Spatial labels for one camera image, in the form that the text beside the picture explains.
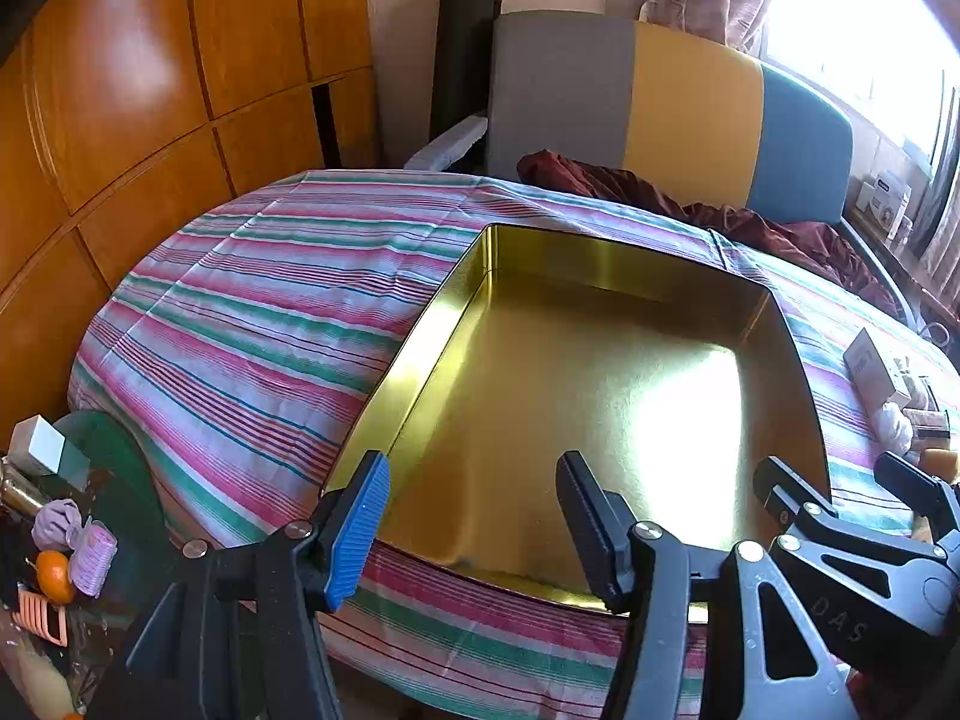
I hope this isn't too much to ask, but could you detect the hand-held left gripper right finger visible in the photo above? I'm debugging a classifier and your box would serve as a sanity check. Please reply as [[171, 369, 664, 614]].
[[555, 451, 860, 720]]

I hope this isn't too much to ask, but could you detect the window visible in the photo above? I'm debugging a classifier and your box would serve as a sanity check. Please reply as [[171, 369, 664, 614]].
[[757, 0, 960, 166]]

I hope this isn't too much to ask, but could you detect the gold metal tin tray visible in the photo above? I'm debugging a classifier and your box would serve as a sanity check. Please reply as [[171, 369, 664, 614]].
[[322, 223, 833, 620]]

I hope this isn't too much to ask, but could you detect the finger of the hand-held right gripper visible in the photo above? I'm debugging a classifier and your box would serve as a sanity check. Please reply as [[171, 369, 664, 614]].
[[874, 451, 960, 541], [754, 456, 927, 672]]

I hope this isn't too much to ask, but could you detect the white green cube box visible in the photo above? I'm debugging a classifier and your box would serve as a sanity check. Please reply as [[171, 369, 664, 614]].
[[11, 414, 65, 475]]

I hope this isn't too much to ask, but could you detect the orange patterned packet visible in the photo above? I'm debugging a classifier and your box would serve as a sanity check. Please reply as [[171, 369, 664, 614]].
[[904, 406, 953, 440]]

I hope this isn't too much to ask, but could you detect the striped tablecloth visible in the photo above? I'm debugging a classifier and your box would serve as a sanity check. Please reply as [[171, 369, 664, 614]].
[[66, 169, 960, 720]]

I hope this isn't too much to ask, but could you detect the grey yellow blue chair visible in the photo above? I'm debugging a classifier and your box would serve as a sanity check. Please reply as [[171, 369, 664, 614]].
[[405, 10, 920, 323]]

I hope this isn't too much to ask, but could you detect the wooden desk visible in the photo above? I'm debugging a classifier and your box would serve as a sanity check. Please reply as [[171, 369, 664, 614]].
[[844, 187, 960, 338]]

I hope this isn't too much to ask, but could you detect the white cardboard box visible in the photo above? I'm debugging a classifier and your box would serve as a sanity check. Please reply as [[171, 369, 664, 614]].
[[841, 328, 912, 410]]

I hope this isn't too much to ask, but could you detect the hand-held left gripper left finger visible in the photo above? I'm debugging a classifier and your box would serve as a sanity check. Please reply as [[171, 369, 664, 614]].
[[112, 450, 392, 720]]

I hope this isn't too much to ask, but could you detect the small white carton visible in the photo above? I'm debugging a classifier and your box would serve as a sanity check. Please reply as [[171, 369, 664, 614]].
[[855, 171, 912, 235]]

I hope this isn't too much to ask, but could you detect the maroon cloth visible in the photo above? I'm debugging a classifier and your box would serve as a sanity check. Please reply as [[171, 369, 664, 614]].
[[517, 150, 901, 316]]

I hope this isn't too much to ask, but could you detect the orange fruit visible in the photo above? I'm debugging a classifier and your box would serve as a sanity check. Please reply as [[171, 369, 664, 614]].
[[36, 550, 77, 606]]

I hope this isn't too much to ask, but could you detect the black rolled mat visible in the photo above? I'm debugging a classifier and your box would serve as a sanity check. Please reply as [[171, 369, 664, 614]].
[[429, 0, 502, 143]]

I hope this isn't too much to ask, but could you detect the wooden wardrobe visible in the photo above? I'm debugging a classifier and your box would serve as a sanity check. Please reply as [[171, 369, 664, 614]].
[[0, 0, 376, 451]]

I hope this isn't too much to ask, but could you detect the purple cloth bundle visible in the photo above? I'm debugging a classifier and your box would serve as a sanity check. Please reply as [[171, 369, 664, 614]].
[[31, 501, 83, 550]]

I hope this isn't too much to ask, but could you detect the clear plastic bag bundle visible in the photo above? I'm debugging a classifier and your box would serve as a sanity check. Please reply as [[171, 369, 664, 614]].
[[874, 399, 916, 455]]

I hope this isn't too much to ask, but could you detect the green round table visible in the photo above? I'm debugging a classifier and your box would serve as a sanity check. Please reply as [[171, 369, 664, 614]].
[[0, 409, 181, 720]]

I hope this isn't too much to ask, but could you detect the purple hair roller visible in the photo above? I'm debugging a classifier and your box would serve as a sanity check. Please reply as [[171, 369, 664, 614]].
[[69, 521, 119, 599]]

